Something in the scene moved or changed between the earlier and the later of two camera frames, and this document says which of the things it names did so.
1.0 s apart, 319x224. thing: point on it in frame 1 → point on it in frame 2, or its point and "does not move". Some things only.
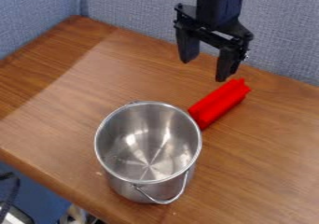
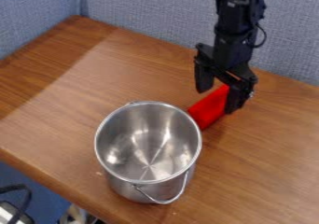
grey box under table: x=14 y=217 does not move
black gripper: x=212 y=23 → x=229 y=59
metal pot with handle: x=147 y=142 does not move
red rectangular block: x=217 y=102 does not move
